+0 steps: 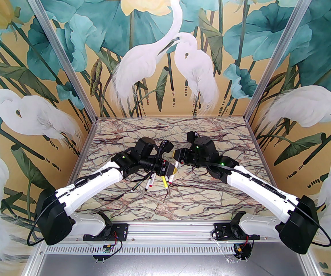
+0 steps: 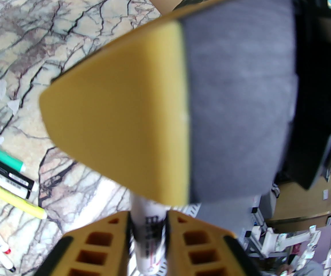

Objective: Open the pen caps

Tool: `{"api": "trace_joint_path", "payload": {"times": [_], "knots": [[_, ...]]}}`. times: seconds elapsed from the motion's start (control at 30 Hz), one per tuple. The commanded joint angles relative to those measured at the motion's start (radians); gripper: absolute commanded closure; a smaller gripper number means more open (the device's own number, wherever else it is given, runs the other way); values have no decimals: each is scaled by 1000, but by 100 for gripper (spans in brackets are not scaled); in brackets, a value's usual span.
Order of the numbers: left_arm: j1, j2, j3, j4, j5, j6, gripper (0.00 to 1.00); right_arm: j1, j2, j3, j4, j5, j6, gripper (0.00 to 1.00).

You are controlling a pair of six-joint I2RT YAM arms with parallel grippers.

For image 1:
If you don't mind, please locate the white red whiteboard marker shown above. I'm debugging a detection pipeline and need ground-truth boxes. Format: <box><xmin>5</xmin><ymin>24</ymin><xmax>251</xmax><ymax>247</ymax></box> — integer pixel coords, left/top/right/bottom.
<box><xmin>144</xmin><ymin>174</ymin><xmax>156</xmax><ymax>191</ymax></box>
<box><xmin>168</xmin><ymin>160</ymin><xmax>179</xmax><ymax>186</ymax></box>

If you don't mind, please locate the black mounting plate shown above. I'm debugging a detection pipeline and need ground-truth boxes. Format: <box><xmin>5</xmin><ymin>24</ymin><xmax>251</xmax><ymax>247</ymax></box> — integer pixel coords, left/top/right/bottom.
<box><xmin>214</xmin><ymin>223</ymin><xmax>260</xmax><ymax>241</ymax></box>
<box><xmin>83</xmin><ymin>223</ymin><xmax>129</xmax><ymax>242</ymax></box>

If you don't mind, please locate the perforated metal strip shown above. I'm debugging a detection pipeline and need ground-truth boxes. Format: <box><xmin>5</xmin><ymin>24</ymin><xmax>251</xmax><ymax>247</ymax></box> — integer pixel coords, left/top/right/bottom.
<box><xmin>39</xmin><ymin>246</ymin><xmax>237</xmax><ymax>255</ymax></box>

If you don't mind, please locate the grey metal base panel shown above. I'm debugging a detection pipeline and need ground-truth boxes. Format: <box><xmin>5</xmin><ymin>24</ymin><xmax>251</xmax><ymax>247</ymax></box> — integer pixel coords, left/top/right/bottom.
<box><xmin>25</xmin><ymin>253</ymin><xmax>318</xmax><ymax>276</ymax></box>

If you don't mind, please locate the aluminium table side rail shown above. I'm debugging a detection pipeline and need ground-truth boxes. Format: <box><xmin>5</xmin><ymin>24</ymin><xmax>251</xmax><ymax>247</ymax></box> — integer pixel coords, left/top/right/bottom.
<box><xmin>65</xmin><ymin>118</ymin><xmax>98</xmax><ymax>189</ymax></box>
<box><xmin>245</xmin><ymin>119</ymin><xmax>273</xmax><ymax>180</ymax></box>

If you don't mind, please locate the aluminium front rail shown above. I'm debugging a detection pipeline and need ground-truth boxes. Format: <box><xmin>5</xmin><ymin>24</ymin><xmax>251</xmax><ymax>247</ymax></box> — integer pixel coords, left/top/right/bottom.
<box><xmin>66</xmin><ymin>223</ymin><xmax>272</xmax><ymax>242</ymax></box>

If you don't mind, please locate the aluminium frame post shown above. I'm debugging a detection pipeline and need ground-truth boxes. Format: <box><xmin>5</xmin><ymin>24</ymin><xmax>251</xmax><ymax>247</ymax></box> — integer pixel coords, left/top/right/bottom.
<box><xmin>244</xmin><ymin>0</ymin><xmax>321</xmax><ymax>123</ymax></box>
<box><xmin>19</xmin><ymin>0</ymin><xmax>98</xmax><ymax>120</ymax></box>

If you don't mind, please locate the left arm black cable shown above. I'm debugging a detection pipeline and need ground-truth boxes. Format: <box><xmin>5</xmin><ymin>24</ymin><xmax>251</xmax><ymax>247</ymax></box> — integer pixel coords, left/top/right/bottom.
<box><xmin>27</xmin><ymin>194</ymin><xmax>68</xmax><ymax>246</ymax></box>

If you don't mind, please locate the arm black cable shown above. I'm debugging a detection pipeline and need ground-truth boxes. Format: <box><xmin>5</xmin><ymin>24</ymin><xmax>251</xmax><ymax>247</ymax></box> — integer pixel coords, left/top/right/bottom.
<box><xmin>309</xmin><ymin>209</ymin><xmax>331</xmax><ymax>247</ymax></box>
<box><xmin>27</xmin><ymin>194</ymin><xmax>68</xmax><ymax>246</ymax></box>

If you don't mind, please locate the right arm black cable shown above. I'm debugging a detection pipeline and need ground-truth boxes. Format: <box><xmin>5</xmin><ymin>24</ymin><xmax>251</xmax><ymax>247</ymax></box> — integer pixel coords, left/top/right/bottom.
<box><xmin>309</xmin><ymin>209</ymin><xmax>331</xmax><ymax>247</ymax></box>

